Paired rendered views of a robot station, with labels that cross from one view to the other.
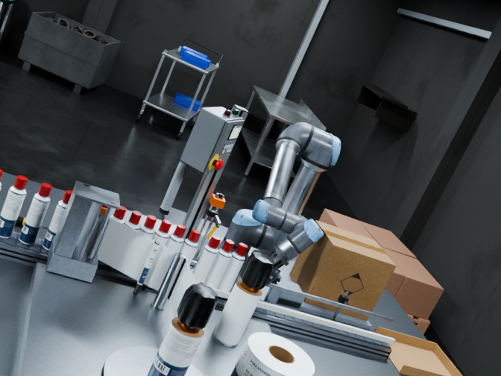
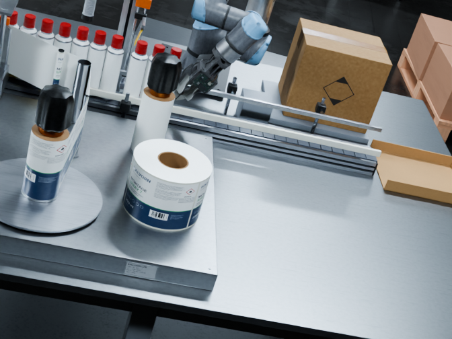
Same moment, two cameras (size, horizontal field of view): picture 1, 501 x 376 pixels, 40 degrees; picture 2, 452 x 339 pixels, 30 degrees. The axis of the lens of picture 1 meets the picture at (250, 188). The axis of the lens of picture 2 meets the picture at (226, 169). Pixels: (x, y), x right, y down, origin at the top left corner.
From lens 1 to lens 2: 0.74 m
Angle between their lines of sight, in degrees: 17
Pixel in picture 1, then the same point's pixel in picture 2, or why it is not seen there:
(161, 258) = (69, 67)
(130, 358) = (11, 169)
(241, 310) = (151, 118)
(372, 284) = (364, 89)
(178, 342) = (38, 147)
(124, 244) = (32, 55)
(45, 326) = not seen: outside the picture
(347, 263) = (328, 66)
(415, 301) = not seen: outside the picture
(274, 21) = not seen: outside the picture
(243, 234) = (204, 40)
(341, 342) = (311, 156)
